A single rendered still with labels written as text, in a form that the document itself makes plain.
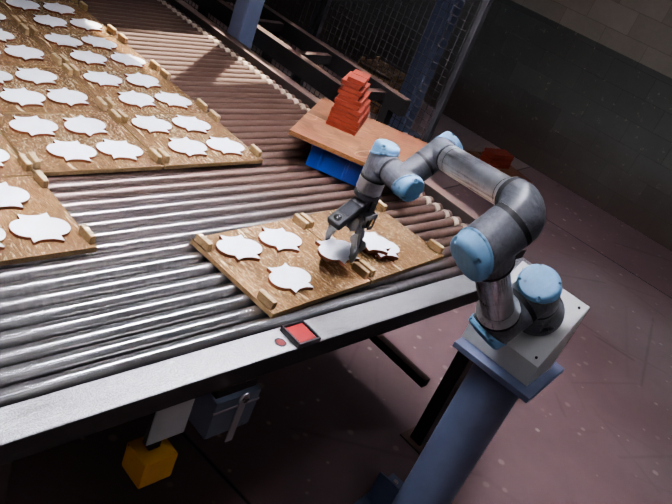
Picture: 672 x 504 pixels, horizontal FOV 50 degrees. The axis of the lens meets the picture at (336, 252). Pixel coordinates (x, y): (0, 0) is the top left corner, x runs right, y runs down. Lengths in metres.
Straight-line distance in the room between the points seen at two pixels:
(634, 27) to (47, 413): 6.02
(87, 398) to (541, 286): 1.15
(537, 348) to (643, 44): 4.89
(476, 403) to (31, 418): 1.32
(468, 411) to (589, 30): 5.06
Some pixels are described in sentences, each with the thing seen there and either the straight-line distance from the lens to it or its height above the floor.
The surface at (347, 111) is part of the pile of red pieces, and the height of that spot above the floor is 1.12.
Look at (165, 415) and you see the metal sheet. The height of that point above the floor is 0.82.
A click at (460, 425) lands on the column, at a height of 0.61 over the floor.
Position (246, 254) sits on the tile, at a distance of 2.00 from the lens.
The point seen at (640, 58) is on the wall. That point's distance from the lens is 6.78.
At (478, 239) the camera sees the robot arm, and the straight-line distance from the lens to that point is 1.56.
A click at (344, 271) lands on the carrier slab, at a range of 2.12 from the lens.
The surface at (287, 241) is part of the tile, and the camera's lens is 2.13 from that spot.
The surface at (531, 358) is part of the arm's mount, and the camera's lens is 2.13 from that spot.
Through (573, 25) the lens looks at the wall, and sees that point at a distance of 6.98.
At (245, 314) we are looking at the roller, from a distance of 1.83.
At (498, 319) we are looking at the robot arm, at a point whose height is 1.11.
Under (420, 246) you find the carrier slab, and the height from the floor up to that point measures 0.94.
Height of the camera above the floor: 1.99
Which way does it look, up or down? 29 degrees down
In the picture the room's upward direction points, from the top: 23 degrees clockwise
